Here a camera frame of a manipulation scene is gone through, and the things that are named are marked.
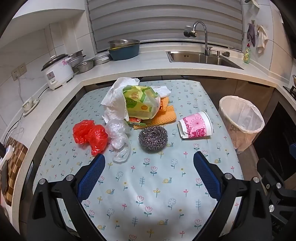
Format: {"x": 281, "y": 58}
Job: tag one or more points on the steel wool scrubber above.
{"x": 152, "y": 138}

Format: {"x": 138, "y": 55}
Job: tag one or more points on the green dish soap bottle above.
{"x": 247, "y": 55}

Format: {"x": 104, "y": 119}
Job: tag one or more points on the grey window blind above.
{"x": 161, "y": 20}

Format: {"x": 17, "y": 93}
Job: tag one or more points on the brown cabinet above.
{"x": 249, "y": 89}

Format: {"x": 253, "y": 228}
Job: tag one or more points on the brown checkered mat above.
{"x": 16, "y": 166}

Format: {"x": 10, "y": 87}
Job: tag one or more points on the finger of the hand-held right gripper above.
{"x": 270, "y": 173}

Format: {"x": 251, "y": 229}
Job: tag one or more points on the stacked steel pots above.
{"x": 77, "y": 56}

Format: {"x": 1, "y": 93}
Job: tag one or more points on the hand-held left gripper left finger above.
{"x": 91, "y": 176}

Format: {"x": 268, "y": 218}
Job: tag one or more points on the steel basin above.
{"x": 122, "y": 42}

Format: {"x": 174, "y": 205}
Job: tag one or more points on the pink white paper cup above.
{"x": 196, "y": 127}

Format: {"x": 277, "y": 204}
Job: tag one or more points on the white rice cooker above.
{"x": 57, "y": 74}

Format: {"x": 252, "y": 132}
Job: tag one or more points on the black gas stove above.
{"x": 291, "y": 91}

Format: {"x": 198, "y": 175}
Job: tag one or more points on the chrome faucet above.
{"x": 205, "y": 34}

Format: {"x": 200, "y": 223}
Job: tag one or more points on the black built-in oven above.
{"x": 277, "y": 129}

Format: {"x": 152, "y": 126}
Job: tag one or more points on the stainless steel sink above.
{"x": 196, "y": 58}

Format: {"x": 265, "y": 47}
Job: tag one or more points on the floral tablecloth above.
{"x": 143, "y": 185}

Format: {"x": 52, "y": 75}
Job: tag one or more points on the white power strip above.
{"x": 29, "y": 105}

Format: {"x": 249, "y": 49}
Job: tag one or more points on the small steel pot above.
{"x": 84, "y": 66}

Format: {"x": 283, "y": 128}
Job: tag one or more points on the grey hanging cloth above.
{"x": 251, "y": 34}

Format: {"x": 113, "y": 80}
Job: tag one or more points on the white plastic bag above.
{"x": 115, "y": 102}

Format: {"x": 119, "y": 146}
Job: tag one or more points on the trash bin with white liner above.
{"x": 240, "y": 139}

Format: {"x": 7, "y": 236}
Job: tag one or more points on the wall socket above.
{"x": 19, "y": 70}

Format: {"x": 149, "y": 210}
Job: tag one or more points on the dark scouring pad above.
{"x": 226, "y": 54}

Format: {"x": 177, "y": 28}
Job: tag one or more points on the orange printed plastic bag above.
{"x": 164, "y": 103}

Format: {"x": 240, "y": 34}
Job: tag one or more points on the green yellow plastic bag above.
{"x": 138, "y": 104}

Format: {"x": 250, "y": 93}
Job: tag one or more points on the cream hanging cloth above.
{"x": 261, "y": 39}

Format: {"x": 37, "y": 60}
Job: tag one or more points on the red plastic bag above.
{"x": 92, "y": 136}

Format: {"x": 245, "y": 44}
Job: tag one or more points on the clear plastic bag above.
{"x": 116, "y": 136}

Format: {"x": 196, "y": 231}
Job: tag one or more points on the blue basin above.
{"x": 124, "y": 54}

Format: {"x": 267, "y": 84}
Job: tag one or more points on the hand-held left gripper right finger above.
{"x": 208, "y": 176}

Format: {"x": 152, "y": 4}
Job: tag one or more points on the orange sponge cloth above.
{"x": 161, "y": 118}

